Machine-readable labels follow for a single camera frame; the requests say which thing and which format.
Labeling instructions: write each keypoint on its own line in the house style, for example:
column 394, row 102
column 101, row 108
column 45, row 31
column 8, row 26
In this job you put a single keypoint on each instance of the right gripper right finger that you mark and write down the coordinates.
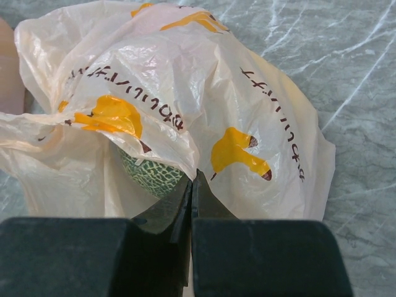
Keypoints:
column 235, row 257

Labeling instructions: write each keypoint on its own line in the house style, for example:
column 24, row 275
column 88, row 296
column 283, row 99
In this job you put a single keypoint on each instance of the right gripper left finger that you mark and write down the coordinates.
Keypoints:
column 147, row 255

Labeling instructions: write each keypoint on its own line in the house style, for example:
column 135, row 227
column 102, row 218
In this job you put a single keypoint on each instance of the green netted melon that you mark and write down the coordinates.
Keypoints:
column 156, row 178

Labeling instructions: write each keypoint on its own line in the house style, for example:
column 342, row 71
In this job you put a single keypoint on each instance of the orange plastic bag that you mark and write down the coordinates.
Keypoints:
column 165, row 83

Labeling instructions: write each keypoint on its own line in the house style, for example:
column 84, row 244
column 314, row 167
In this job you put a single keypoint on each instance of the pink plastic bag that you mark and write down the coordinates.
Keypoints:
column 12, row 87

